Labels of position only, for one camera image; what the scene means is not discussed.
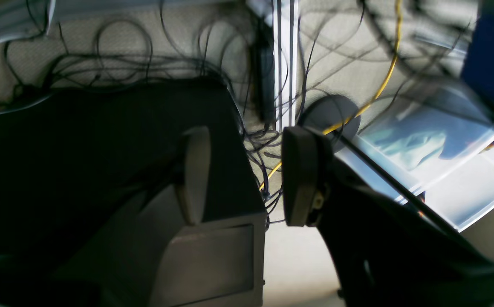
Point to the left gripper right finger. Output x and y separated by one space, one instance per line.
385 255

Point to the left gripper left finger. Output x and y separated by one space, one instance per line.
123 257

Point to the large black box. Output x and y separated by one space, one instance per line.
67 164

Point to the clear plastic bin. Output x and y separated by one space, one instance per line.
436 138

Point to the round black caster base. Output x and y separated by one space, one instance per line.
330 110

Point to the white aluminium post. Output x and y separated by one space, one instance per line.
285 27

